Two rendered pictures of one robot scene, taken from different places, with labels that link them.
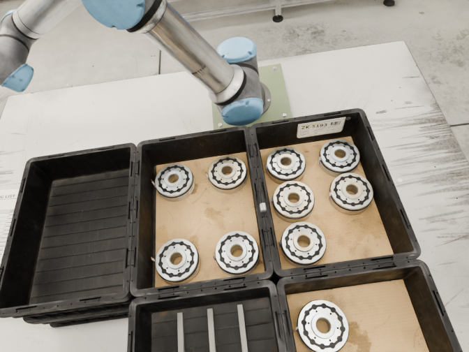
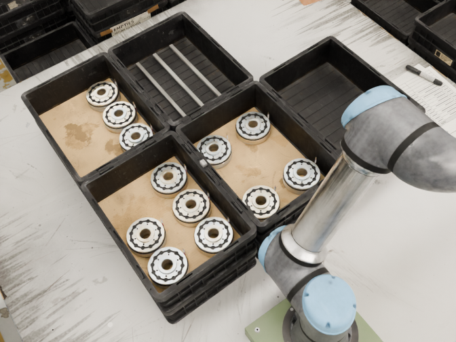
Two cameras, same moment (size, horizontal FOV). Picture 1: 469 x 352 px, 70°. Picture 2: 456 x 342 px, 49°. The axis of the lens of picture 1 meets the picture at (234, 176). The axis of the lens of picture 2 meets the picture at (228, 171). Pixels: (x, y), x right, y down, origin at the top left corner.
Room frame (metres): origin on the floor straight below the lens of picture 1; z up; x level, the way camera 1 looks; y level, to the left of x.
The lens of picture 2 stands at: (0.95, -0.42, 2.04)
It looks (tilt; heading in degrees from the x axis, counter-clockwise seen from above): 58 degrees down; 145
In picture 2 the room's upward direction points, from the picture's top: 6 degrees counter-clockwise
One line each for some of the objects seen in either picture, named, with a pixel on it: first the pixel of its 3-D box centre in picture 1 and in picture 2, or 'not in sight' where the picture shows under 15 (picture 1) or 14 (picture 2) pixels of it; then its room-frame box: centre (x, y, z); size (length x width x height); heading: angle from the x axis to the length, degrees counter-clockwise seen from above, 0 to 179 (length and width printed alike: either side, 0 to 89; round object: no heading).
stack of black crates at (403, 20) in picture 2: not in sight; (393, 20); (-0.12, 1.45, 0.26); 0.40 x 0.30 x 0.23; 175
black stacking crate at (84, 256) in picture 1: (84, 228); (336, 108); (0.39, 0.40, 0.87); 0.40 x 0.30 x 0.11; 177
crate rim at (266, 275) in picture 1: (197, 202); (258, 148); (0.37, 0.10, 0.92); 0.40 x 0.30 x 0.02; 177
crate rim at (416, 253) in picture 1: (324, 184); (166, 208); (0.35, -0.20, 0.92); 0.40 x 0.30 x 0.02; 177
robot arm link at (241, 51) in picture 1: (238, 64); (325, 307); (0.80, -0.08, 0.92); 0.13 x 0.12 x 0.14; 173
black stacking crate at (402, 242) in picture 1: (321, 193); (169, 217); (0.35, -0.20, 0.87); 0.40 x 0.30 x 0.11; 177
